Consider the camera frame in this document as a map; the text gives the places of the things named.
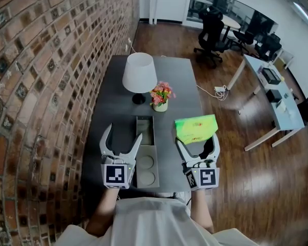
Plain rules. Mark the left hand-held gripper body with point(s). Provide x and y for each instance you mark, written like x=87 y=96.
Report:
x=116 y=174

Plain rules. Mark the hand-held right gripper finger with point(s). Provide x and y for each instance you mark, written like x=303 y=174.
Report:
x=184 y=152
x=216 y=150

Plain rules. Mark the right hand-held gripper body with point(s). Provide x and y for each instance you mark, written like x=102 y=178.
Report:
x=205 y=177

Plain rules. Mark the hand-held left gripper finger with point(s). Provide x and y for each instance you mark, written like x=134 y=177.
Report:
x=104 y=142
x=133 y=152

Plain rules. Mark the green packet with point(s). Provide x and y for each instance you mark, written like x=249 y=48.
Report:
x=195 y=128

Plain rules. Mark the person's left forearm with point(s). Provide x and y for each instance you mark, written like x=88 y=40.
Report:
x=102 y=214

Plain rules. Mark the person's right forearm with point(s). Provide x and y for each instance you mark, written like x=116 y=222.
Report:
x=201 y=211

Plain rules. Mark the grey box with round recesses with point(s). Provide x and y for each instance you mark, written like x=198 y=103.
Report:
x=147 y=173

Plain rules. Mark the pink flowers in cream pot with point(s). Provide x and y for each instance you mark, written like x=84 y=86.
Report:
x=161 y=96

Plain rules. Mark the white power strip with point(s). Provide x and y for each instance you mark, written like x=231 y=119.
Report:
x=220 y=88

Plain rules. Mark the person's white shirt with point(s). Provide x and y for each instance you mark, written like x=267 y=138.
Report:
x=154 y=227

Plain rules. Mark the white shade table lamp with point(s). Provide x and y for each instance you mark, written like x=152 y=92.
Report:
x=139 y=73

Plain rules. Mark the small black box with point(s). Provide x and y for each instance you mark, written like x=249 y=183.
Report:
x=273 y=95

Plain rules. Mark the light blue table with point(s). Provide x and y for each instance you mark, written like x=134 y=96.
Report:
x=288 y=117

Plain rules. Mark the small white box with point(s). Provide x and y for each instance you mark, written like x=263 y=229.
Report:
x=282 y=105

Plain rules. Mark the black and white printer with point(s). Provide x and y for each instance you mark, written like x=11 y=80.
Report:
x=270 y=76

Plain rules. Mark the low black office chair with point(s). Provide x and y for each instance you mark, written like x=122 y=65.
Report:
x=243 y=38

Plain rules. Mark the small white side table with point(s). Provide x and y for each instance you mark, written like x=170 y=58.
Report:
x=285 y=58

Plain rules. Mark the tall black office chair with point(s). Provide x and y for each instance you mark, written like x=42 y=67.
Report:
x=210 y=35

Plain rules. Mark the wide black office chair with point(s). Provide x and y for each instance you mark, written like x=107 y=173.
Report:
x=268 y=46

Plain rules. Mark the round white table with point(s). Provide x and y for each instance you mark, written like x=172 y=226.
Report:
x=231 y=23

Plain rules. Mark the dark window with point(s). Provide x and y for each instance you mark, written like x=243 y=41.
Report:
x=233 y=6

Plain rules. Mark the ceiling light strip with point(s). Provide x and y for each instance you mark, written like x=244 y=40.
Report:
x=304 y=13

